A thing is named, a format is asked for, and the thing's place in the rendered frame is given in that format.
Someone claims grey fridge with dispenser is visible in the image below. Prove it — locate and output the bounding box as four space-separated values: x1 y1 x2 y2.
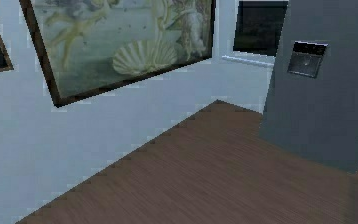
258 0 358 175

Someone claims large framed shell painting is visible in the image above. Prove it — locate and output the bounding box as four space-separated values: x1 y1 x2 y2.
18 0 217 109

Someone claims dark window with white sill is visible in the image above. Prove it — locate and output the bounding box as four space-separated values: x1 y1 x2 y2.
221 0 290 69

